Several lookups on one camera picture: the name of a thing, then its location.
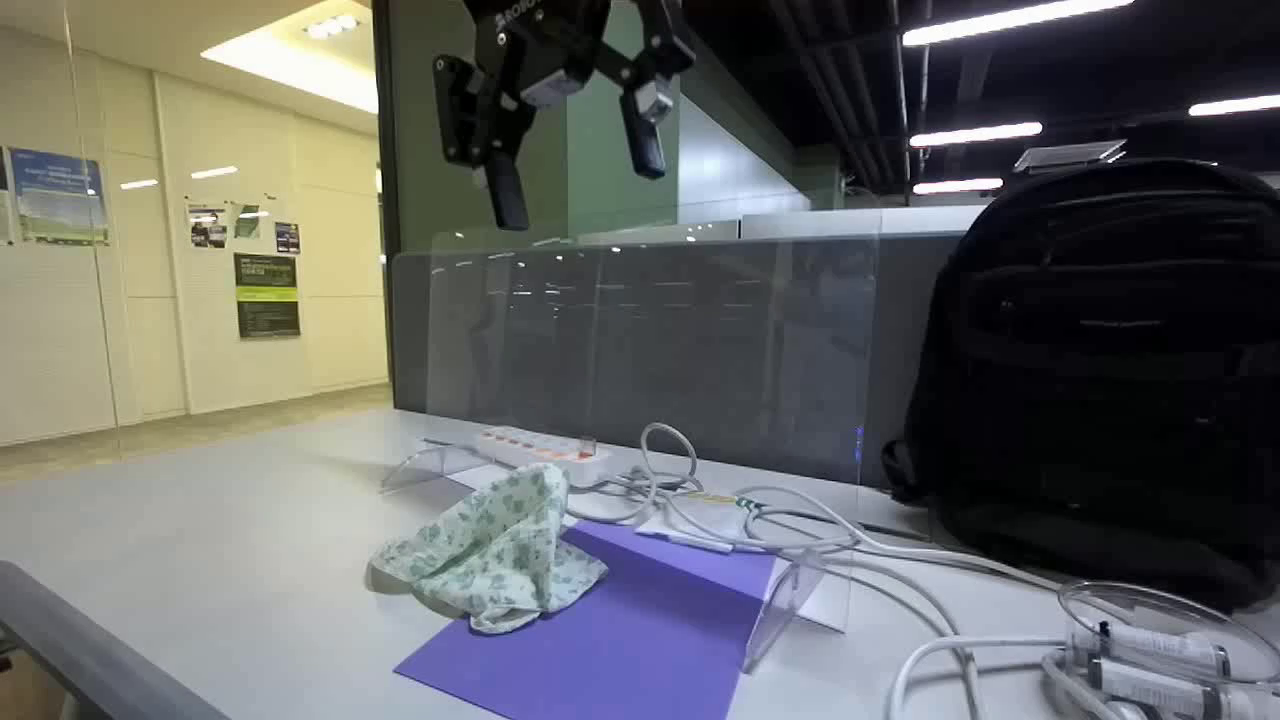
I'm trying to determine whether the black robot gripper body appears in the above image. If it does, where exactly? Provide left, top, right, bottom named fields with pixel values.
left=462, top=0, right=640, bottom=110

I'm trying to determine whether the white green floral cloth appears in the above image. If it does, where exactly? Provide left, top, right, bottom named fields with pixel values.
left=366, top=460, right=612, bottom=636

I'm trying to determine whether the white power strip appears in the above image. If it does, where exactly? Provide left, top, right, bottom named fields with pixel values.
left=423, top=427, right=612, bottom=489

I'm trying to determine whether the long ceiling light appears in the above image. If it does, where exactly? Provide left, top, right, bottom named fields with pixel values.
left=1185, top=87, right=1280, bottom=125
left=909, top=172, right=1008, bottom=198
left=909, top=117, right=1049, bottom=150
left=902, top=0, right=1140, bottom=50

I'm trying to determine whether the grey desk partition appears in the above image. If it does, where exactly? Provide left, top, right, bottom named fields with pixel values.
left=383, top=227, right=967, bottom=492

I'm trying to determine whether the purple paper sheet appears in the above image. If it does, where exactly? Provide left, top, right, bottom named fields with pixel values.
left=392, top=518, right=780, bottom=720

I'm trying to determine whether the person in black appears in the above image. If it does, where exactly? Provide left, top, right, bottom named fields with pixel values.
left=881, top=150, right=1280, bottom=611

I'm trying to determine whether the dark green wall poster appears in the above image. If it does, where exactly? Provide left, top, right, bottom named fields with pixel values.
left=234, top=248, right=304, bottom=344

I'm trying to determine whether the white looped cable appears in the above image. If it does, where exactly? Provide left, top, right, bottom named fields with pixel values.
left=637, top=421, right=703, bottom=498

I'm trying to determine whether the blue wall poster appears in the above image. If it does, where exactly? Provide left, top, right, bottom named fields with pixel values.
left=6, top=143, right=116, bottom=250

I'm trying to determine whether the white long cable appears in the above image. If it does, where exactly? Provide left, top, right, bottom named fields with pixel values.
left=563, top=473, right=1074, bottom=644

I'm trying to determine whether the white thin cable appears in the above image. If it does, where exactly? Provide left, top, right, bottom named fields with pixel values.
left=886, top=626, right=1074, bottom=720

